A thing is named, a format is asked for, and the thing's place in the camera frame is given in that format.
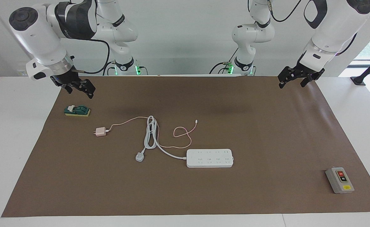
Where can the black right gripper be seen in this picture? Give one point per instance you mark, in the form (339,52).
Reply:
(65,77)

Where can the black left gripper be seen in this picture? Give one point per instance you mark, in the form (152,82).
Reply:
(308,71)

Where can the pink charger adapter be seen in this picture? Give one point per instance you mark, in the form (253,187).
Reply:
(101,131)

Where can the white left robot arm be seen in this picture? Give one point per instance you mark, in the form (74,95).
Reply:
(333,25)

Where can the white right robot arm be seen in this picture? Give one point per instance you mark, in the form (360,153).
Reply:
(39,34)

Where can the white power strip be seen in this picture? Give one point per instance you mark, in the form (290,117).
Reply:
(210,158)

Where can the green circuit board module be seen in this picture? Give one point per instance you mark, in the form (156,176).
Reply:
(77,111)

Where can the black slanted stand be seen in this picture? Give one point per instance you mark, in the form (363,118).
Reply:
(358,80)

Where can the brown table mat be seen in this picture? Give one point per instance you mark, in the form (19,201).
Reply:
(235,195)

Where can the white wall socket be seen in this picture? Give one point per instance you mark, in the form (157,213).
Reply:
(22,73)

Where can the grey on-off switch box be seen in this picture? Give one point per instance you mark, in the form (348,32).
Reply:
(339,180)

